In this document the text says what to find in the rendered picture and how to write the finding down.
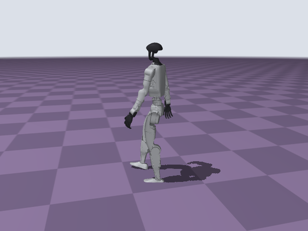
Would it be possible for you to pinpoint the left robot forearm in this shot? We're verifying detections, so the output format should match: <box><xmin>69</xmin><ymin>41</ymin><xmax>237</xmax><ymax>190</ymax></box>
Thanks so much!
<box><xmin>130</xmin><ymin>90</ymin><xmax>145</xmax><ymax>115</ymax></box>

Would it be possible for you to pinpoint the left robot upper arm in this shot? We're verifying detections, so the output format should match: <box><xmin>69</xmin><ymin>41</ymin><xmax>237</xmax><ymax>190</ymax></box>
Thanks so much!
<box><xmin>142</xmin><ymin>67</ymin><xmax>155</xmax><ymax>96</ymax></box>

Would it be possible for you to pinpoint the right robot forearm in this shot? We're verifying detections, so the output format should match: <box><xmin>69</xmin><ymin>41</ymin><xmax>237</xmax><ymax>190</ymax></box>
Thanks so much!
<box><xmin>164</xmin><ymin>86</ymin><xmax>171</xmax><ymax>104</ymax></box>

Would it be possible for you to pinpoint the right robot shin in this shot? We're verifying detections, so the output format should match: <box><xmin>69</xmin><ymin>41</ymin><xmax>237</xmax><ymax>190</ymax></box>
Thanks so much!
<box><xmin>140</xmin><ymin>136</ymin><xmax>149</xmax><ymax>164</ymax></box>

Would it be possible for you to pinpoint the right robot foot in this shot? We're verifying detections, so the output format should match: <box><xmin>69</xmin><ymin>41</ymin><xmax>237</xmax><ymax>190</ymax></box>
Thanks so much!
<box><xmin>130</xmin><ymin>161</ymin><xmax>148</xmax><ymax>169</ymax></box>

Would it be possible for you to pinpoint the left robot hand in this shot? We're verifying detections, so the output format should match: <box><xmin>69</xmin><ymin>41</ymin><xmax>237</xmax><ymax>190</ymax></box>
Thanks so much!
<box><xmin>124</xmin><ymin>112</ymin><xmax>137</xmax><ymax>129</ymax></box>

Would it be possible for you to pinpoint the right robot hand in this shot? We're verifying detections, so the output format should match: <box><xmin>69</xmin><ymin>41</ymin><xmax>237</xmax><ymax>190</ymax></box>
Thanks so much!
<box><xmin>163</xmin><ymin>100</ymin><xmax>173</xmax><ymax>119</ymax></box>

